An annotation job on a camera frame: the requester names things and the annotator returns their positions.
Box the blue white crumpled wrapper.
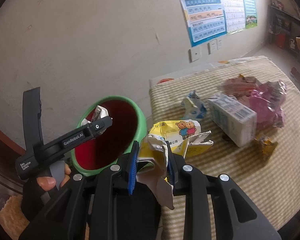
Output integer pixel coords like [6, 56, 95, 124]
[181, 90, 207, 121]

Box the white chart wall poster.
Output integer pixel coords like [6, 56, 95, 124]
[217, 0, 246, 35]

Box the beige rug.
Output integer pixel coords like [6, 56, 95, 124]
[0, 194, 31, 231]

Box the white paper wrapper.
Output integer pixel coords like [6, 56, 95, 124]
[81, 105, 113, 137]

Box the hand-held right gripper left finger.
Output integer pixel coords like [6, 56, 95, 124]
[27, 140, 141, 240]

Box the white blue milk carton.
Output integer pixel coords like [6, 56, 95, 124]
[206, 92, 258, 148]

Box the pink white striped wrapper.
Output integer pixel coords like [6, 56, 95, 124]
[217, 74, 262, 98]

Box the yellow bag with bear print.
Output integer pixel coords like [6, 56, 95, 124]
[137, 120, 213, 210]

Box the yellow wrapper with black label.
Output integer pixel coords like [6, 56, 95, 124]
[256, 134, 278, 161]

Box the white printed table cover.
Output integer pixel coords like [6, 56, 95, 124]
[149, 56, 272, 87]

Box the red box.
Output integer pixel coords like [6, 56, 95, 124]
[276, 33, 287, 48]

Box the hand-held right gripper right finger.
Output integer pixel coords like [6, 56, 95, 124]
[166, 144, 282, 240]

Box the green rimmed red bin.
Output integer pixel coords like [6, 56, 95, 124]
[69, 95, 148, 178]

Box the pink foil wrapper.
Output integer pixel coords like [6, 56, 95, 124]
[250, 79, 289, 129]

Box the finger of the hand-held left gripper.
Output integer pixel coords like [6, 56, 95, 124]
[23, 87, 44, 153]
[87, 116, 113, 137]

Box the person's left hand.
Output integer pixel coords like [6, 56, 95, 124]
[21, 162, 72, 222]

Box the green number wall poster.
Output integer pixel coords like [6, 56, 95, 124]
[239, 0, 258, 30]

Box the dark metal shelf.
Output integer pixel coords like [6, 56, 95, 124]
[268, 3, 300, 53]

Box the blue letter wall poster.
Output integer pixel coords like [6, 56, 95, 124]
[173, 0, 228, 48]

